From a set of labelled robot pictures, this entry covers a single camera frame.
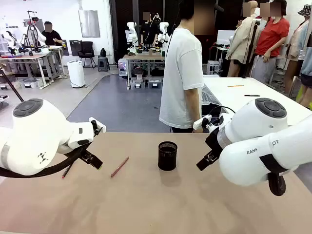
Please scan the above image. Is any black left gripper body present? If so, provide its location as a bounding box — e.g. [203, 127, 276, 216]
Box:
[91, 120, 103, 138]

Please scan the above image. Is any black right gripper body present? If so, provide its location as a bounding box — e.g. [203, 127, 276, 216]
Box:
[205, 126, 222, 157]

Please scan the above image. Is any dark red pen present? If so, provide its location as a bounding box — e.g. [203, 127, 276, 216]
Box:
[110, 156, 130, 178]

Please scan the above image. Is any black marker with red caps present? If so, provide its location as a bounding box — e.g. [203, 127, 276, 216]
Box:
[61, 163, 74, 180]

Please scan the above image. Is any person right forearm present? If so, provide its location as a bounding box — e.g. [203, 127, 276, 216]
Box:
[191, 96, 205, 127]

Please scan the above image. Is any black mesh pen holder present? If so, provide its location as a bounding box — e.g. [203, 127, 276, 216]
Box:
[157, 141, 178, 171]

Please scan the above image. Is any clear plastic wrap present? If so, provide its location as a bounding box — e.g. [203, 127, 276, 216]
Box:
[201, 82, 222, 107]

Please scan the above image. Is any white table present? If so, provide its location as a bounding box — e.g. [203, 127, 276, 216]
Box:
[203, 77, 312, 127]

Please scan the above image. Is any white air purifier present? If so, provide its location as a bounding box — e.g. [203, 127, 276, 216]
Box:
[67, 60, 86, 89]

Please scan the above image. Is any grey storage bin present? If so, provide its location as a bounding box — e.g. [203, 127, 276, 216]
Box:
[131, 78, 147, 90]
[148, 77, 163, 89]
[19, 78, 42, 89]

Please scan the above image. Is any computer case with lights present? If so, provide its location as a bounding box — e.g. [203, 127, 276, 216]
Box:
[118, 60, 128, 77]

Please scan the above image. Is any grey plastic stool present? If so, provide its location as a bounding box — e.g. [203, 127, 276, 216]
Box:
[97, 55, 111, 72]

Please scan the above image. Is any white box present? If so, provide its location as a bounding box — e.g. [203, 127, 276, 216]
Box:
[206, 60, 220, 75]

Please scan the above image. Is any person in white T-shirt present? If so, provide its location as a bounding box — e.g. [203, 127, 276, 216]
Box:
[159, 0, 205, 134]

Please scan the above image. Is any black office chair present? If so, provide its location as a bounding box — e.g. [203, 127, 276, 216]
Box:
[78, 41, 97, 68]

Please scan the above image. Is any black cabinet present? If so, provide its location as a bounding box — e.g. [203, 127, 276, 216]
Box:
[69, 40, 82, 56]

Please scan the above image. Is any wooden top workbench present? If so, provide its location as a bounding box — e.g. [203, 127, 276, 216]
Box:
[122, 54, 167, 90]

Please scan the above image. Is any thin black pole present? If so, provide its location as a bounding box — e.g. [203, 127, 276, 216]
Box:
[0, 69, 24, 102]

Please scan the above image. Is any seated man in black shirt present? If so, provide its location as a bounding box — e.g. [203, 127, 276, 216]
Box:
[40, 21, 64, 47]

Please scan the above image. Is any mannequin in beige jacket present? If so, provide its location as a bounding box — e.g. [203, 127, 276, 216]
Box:
[225, 0, 260, 78]

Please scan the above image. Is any black tripod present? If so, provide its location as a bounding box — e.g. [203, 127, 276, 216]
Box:
[244, 20, 259, 79]

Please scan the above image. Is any standing person in black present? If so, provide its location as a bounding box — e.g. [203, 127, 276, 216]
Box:
[139, 12, 159, 49]

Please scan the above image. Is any woman in red shirt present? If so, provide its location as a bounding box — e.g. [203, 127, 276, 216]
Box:
[250, 0, 291, 85]

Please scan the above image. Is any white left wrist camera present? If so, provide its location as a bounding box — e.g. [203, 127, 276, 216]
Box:
[88, 117, 107, 134]

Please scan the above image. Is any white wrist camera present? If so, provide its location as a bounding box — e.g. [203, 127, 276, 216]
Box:
[88, 117, 107, 134]
[193, 114, 212, 130]

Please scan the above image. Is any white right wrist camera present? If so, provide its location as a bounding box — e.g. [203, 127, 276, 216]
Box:
[193, 114, 212, 130]

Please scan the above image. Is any thin black camera cable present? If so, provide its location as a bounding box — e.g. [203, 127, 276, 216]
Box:
[209, 106, 236, 117]

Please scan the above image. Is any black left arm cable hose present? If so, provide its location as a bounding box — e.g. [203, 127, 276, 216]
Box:
[0, 140, 95, 179]

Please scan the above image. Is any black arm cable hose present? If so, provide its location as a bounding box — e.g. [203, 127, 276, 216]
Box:
[0, 140, 95, 179]
[258, 153, 299, 197]

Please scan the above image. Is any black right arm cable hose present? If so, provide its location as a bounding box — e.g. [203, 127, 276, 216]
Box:
[258, 153, 299, 197]

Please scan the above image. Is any workbench with white frame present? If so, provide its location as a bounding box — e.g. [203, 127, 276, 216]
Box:
[0, 46, 64, 90]

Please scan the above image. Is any grey wall panel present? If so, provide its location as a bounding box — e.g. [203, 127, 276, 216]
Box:
[78, 9, 101, 39]

